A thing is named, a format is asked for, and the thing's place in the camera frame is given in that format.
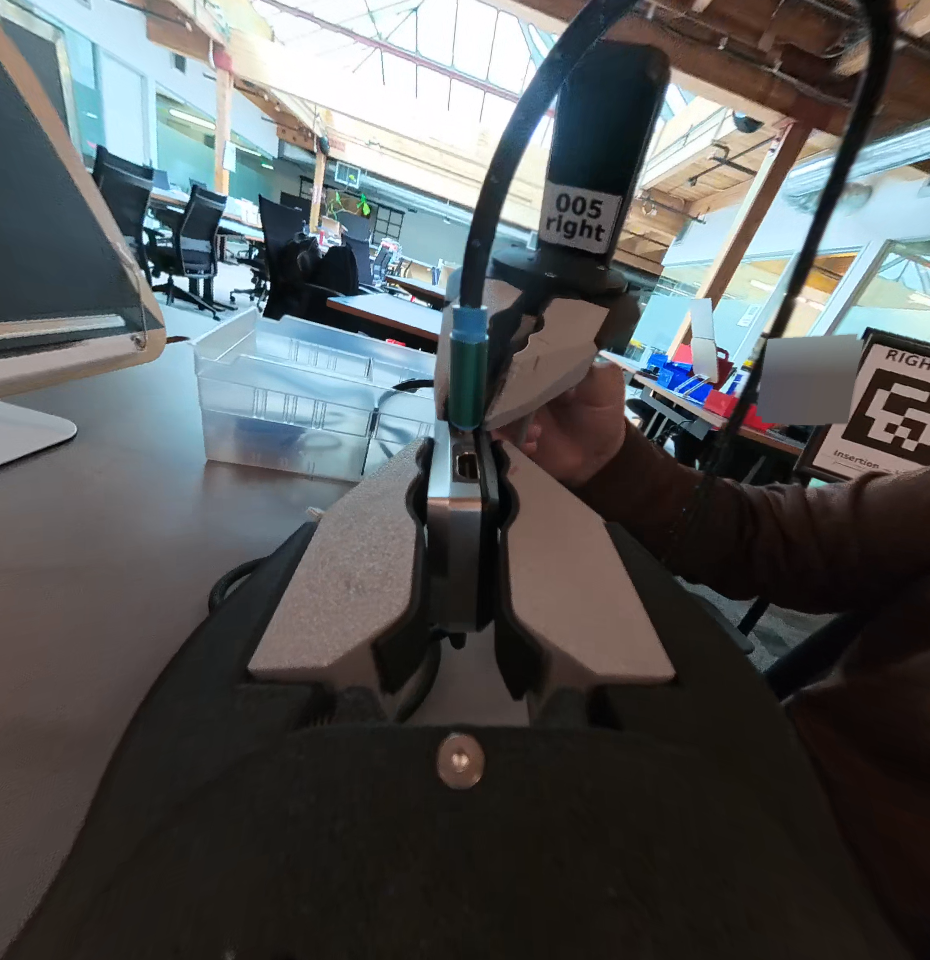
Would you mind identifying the dark wooden office desk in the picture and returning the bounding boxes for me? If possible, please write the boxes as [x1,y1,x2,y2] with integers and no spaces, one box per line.
[326,291,447,346]

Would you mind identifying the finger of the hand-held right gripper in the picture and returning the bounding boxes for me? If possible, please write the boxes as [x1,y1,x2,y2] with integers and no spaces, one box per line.
[435,270,524,432]
[482,296,612,434]

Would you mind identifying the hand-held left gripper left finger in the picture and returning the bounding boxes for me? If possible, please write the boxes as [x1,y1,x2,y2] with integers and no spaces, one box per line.
[246,437,436,697]

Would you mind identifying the silver computer monitor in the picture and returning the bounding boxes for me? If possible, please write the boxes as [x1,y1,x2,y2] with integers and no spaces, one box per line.
[0,0,167,474]

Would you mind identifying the clear plastic bin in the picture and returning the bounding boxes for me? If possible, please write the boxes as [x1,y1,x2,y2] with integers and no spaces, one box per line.
[193,307,443,483]

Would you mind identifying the person's brown shirt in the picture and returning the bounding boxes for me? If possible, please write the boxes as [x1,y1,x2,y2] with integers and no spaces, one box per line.
[780,570,930,960]

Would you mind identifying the blue storage bins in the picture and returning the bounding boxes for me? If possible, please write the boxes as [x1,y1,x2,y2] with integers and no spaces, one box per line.
[645,352,717,402]

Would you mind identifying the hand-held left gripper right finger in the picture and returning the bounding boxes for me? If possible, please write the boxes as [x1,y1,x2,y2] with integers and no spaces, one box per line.
[493,441,677,702]

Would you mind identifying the group of black office chairs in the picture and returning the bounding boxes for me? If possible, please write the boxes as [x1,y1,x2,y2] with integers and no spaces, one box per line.
[90,142,451,324]

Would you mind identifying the red storage bin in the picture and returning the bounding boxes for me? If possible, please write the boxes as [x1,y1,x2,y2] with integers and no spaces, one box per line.
[705,390,773,432]

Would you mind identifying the long office desk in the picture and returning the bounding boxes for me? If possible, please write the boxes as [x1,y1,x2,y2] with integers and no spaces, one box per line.
[607,348,807,459]

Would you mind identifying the fiducial marker sign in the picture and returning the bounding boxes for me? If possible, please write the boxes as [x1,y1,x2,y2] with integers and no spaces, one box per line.
[798,328,930,483]

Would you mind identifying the person's right hand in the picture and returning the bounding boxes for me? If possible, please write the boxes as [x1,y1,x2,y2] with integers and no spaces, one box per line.
[521,360,628,489]

